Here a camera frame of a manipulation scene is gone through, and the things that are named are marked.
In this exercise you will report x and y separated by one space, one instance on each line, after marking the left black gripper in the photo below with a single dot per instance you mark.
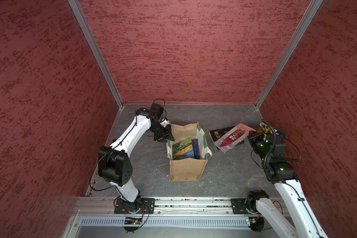
166 135

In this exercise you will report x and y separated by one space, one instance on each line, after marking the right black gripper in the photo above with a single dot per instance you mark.
252 137

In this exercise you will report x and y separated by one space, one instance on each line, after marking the Animal Farm blue book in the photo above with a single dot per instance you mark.
183 150

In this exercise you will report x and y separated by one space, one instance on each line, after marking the dark blue book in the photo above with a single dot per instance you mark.
196 149

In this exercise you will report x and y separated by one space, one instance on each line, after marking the pink red book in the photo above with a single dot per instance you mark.
233 137

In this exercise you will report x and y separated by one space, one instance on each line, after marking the green burlap canvas bag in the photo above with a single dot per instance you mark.
185 168

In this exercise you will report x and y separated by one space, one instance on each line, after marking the black book yellow characters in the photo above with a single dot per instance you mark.
219 133

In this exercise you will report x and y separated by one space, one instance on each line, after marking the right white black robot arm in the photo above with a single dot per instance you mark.
304 223

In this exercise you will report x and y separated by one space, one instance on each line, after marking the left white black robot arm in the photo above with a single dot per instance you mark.
114 164

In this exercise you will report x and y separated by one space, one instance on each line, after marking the yellow pen cup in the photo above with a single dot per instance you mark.
264 127

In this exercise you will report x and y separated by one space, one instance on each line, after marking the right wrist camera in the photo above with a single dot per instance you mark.
279 144

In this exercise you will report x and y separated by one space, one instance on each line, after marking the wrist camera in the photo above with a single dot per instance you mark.
158 109
279 144

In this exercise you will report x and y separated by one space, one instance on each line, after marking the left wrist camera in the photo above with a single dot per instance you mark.
158 109

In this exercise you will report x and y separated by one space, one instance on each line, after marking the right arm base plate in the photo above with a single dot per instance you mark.
243 206

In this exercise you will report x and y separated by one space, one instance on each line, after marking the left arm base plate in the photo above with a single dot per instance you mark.
140 206

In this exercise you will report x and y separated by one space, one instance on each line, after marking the aluminium front rail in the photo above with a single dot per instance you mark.
164 206

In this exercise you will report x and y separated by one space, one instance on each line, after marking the left aluminium corner post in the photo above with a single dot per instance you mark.
82 21

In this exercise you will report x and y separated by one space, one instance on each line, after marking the aluminium corner post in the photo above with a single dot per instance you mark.
301 28
82 21

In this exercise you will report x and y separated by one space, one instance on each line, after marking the right aluminium corner post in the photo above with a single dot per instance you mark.
301 28

